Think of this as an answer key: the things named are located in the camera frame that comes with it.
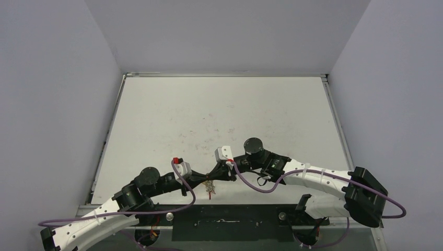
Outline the steel key organizer ring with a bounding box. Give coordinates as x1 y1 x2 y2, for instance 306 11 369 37
204 178 216 201

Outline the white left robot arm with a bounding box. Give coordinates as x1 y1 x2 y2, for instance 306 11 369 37
40 163 209 250

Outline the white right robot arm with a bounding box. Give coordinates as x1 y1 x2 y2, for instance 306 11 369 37
207 138 388 228

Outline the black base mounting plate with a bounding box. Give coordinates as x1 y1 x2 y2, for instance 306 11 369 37
134 204 330 246

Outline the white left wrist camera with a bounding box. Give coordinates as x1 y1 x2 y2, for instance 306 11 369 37
172 157 192 183

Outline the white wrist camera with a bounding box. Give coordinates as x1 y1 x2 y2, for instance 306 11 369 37
172 157 192 183
215 145 234 163

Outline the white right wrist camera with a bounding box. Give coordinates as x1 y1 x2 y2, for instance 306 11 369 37
215 145 234 163

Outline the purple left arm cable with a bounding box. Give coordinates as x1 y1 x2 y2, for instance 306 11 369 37
38 159 196 227

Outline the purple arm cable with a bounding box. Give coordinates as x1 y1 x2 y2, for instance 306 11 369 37
232 162 407 220
38 159 196 227

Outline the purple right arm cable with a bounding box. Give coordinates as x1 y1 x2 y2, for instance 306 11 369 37
232 162 407 220

